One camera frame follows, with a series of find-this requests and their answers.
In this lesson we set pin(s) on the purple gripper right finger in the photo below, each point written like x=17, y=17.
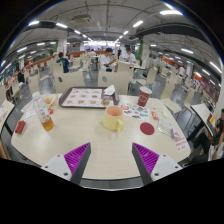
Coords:
x=151, y=165

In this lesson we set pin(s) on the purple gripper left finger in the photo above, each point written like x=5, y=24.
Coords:
x=70, y=166

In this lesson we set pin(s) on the red round cup lid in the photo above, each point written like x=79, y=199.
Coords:
x=147, y=128

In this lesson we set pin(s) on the clear plastic packet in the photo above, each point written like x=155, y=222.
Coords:
x=165, y=127

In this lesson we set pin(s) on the small red packet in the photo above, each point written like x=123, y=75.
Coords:
x=154, y=115

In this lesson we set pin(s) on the seated person at right edge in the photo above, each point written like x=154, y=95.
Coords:
x=211, y=147

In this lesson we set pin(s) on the plastic bottle with amber drink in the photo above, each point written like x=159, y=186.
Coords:
x=42, y=111

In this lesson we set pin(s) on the colourful sticker leaflet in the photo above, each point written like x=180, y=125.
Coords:
x=135, y=111

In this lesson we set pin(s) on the yellow ceramic mug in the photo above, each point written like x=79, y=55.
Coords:
x=113, y=118

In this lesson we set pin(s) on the red card on table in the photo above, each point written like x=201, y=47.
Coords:
x=20, y=126

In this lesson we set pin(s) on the printed paper tray liner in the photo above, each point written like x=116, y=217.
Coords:
x=86, y=97

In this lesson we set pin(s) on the red paper cup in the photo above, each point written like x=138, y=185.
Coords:
x=144, y=94

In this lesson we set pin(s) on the dark food tray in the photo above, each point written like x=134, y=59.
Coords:
x=106, y=99

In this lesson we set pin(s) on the beige chair left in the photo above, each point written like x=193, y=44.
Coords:
x=64, y=81

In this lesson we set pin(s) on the beige chair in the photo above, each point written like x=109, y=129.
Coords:
x=64, y=81
x=119, y=80

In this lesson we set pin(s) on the crumpled white napkin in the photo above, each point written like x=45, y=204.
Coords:
x=109, y=90

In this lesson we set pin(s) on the beige chair right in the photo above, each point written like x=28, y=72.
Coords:
x=119, y=80

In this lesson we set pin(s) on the person in blue shirt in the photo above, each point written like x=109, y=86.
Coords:
x=64, y=62

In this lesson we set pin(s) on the person in white shirt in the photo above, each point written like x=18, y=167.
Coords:
x=107, y=60

